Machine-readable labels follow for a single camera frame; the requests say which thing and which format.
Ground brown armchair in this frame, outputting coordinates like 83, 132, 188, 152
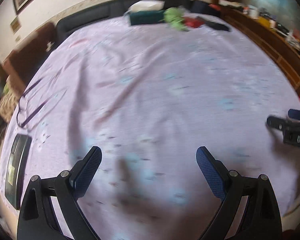
2, 22, 56, 93

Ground black leather sofa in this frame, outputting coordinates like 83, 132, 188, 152
56, 0, 192, 46

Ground brown wooden cabinet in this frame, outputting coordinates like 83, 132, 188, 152
212, 0, 300, 94

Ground floral purple tablecloth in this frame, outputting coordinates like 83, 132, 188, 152
0, 17, 300, 239

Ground green tissue box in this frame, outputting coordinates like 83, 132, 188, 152
126, 0, 165, 25

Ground purple frame eyeglasses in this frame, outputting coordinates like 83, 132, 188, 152
16, 71, 68, 129

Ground green cloth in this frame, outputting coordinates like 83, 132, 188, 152
164, 7, 189, 31

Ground red pouch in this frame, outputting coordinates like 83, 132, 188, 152
183, 17, 205, 29

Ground black toy pistol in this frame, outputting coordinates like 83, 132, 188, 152
196, 16, 231, 32

